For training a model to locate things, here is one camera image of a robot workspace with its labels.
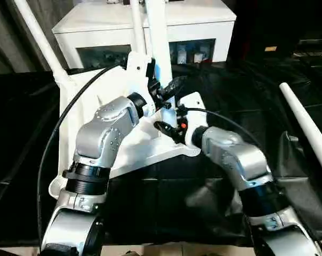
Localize black mat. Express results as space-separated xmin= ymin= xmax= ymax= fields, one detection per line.
xmin=0 ymin=57 xmax=322 ymax=247

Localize grey curtain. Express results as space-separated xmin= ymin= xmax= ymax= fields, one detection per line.
xmin=0 ymin=0 xmax=61 ymax=75

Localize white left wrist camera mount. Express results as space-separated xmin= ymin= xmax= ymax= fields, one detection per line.
xmin=124 ymin=51 xmax=158 ymax=118

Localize white cabinet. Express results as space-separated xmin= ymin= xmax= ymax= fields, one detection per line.
xmin=52 ymin=0 xmax=237 ymax=70

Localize white plastic table top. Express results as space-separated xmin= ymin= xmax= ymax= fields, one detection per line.
xmin=47 ymin=65 xmax=202 ymax=201

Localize white plastic table leg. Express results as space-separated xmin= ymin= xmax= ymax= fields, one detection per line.
xmin=144 ymin=0 xmax=178 ymax=129
xmin=130 ymin=0 xmax=148 ymax=59
xmin=13 ymin=0 xmax=71 ymax=86
xmin=279 ymin=82 xmax=322 ymax=192

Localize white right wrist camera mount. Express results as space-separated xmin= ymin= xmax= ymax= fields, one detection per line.
xmin=178 ymin=91 xmax=209 ymax=148

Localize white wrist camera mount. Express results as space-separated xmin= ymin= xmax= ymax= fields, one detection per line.
xmin=178 ymin=91 xmax=209 ymax=148
xmin=124 ymin=51 xmax=158 ymax=118

